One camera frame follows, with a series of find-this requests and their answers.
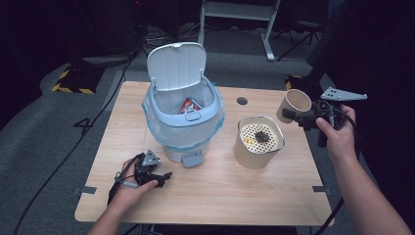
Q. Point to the white and blue pedal bin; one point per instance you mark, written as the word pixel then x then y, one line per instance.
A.
pixel 182 120

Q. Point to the grey tape strip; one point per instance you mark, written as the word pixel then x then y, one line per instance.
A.
pixel 321 189
pixel 85 190

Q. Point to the white metal stand frame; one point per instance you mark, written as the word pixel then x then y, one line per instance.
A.
pixel 238 9

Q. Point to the person's right hand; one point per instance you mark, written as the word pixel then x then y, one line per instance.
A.
pixel 339 140

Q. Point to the beige round container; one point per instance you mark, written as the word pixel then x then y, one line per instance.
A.
pixel 249 156

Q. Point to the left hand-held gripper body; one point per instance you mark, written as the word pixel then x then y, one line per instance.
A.
pixel 147 166

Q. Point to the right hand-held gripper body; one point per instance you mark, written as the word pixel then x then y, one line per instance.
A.
pixel 326 112

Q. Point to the dark wet tea residue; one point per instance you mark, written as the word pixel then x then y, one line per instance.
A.
pixel 262 137

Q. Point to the small yellow scrap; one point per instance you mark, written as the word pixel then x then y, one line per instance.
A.
pixel 249 141

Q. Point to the black tripod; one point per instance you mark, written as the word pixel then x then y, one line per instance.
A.
pixel 301 36

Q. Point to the brown paper cup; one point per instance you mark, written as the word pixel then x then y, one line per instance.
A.
pixel 295 99

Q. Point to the translucent blue bin liner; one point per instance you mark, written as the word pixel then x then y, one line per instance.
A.
pixel 182 135

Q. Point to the colourful snack box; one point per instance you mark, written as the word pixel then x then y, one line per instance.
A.
pixel 189 106

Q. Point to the person's left hand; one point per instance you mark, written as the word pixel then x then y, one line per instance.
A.
pixel 130 196

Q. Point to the perforated beige strainer insert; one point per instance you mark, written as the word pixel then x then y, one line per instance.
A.
pixel 270 147

